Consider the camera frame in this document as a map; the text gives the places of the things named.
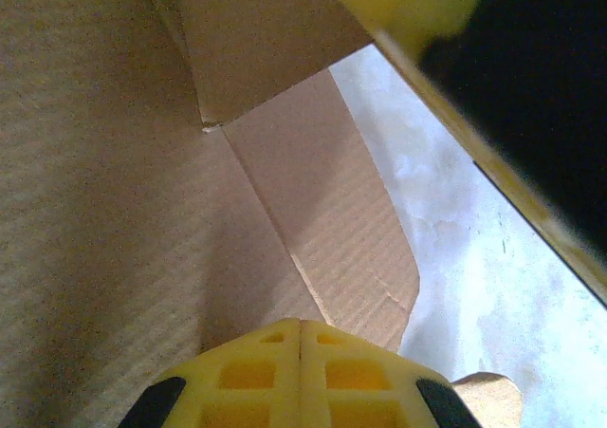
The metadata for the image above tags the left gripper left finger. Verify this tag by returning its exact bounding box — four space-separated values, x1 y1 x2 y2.
130 318 303 428

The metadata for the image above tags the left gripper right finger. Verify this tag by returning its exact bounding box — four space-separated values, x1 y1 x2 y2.
301 319 485 428

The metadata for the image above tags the brown cardboard box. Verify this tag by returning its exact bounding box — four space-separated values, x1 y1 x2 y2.
0 0 525 428

